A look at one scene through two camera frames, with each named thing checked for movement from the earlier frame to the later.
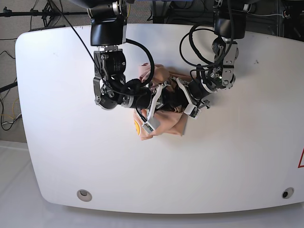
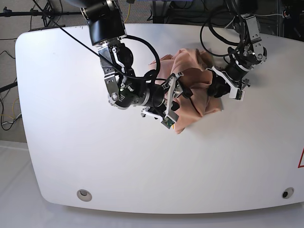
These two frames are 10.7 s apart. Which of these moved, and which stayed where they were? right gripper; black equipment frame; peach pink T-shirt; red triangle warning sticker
Moved: right gripper; peach pink T-shirt
Stayed: black equipment frame; red triangle warning sticker
